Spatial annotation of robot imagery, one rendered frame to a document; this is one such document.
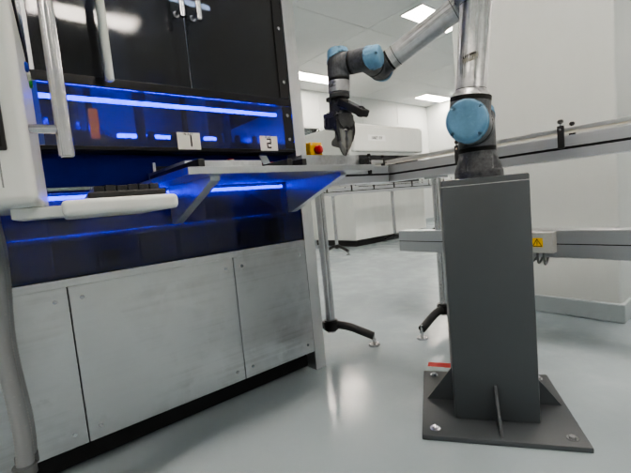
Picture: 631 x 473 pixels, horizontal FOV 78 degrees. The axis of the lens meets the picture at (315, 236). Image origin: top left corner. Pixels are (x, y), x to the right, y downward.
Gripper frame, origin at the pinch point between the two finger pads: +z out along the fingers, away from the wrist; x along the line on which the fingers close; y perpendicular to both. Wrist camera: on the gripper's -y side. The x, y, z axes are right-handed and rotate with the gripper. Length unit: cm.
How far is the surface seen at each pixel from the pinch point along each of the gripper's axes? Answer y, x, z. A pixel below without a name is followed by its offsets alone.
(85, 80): 39, 71, -24
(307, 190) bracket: 23.4, -0.4, 12.0
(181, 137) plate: 38, 43, -8
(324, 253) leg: 52, -32, 44
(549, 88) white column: -14, -143, -37
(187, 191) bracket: 21, 50, 11
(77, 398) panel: 36, 83, 72
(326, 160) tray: 0.6, 9.1, 3.2
